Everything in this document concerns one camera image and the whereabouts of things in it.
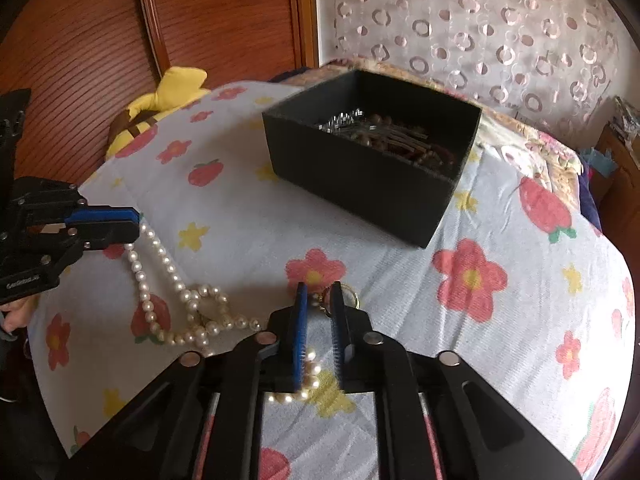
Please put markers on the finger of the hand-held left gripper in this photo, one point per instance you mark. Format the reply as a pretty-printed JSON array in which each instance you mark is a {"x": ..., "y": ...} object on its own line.
[
  {"x": 110, "y": 215},
  {"x": 112, "y": 237}
]

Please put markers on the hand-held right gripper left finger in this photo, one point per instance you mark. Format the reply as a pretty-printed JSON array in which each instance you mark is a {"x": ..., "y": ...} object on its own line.
[{"x": 300, "y": 340}]

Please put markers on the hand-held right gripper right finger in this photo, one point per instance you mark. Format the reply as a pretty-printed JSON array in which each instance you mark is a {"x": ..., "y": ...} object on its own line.
[{"x": 336, "y": 340}]

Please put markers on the black square box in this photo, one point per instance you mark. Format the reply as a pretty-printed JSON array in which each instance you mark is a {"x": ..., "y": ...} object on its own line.
[{"x": 350, "y": 195}]

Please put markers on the silver rhinestone hair comb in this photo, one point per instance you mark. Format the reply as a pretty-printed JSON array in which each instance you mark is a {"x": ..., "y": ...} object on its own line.
[{"x": 345, "y": 122}]

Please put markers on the person's left hand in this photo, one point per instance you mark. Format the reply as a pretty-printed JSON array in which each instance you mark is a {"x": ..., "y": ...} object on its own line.
[{"x": 17, "y": 315}]

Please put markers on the floral strawberry print blanket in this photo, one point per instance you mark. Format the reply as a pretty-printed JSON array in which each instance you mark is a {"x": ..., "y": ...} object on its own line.
[{"x": 450, "y": 340}]

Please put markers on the yellow plush toy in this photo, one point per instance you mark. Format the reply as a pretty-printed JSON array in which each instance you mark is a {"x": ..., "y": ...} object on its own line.
[{"x": 185, "y": 82}]

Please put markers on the wooden ribbed headboard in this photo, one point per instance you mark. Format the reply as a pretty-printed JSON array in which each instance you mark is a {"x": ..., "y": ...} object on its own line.
[{"x": 75, "y": 35}]

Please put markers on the blue paper item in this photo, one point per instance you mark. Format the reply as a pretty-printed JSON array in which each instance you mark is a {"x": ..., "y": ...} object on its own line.
[{"x": 599, "y": 162}]

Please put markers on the wooden dresser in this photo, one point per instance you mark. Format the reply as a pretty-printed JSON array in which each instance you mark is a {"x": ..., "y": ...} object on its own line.
[{"x": 620, "y": 195}]

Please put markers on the sheer circle pattern curtain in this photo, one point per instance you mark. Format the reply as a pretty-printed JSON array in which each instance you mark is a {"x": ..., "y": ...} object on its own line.
[{"x": 450, "y": 20}]

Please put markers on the stack of papers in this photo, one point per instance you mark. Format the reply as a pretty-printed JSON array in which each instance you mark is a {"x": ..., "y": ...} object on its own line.
[{"x": 625, "y": 117}]

